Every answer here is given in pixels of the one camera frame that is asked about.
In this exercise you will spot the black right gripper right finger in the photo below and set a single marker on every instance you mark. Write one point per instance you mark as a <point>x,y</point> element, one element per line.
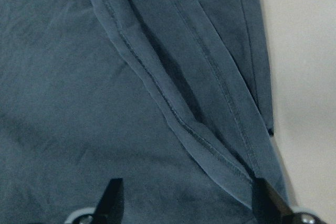
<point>268,205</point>

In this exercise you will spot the black t-shirt with logo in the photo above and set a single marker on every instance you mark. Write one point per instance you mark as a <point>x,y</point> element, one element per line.
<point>172,96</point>

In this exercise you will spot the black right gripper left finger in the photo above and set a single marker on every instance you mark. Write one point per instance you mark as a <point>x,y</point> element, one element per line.
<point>110,206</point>

